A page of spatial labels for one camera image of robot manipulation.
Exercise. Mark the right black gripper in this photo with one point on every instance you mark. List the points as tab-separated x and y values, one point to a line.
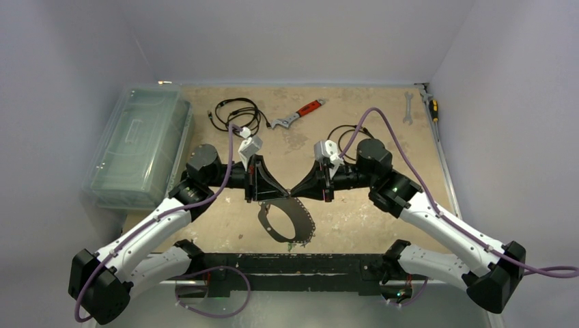
326	180

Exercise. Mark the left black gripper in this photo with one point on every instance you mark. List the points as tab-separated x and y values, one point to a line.
260	184

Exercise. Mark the large metal key ring plate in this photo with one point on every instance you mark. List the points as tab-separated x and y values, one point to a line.
304	225

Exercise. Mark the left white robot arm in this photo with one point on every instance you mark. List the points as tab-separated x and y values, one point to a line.
103	282

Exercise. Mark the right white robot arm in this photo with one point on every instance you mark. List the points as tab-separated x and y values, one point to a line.
481	266

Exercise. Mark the silver open-end wrench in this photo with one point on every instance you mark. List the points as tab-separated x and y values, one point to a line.
407	119

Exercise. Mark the clear plastic storage box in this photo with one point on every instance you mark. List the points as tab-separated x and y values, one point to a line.
140	148

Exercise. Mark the yellow black screwdriver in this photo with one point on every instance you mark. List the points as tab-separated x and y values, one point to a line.
432	106

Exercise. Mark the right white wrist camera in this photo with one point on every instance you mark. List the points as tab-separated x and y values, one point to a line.
327	149

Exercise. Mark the red handled adjustable wrench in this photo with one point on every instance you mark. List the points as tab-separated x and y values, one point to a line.
289	120

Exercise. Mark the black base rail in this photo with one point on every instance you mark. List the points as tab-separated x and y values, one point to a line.
364	274

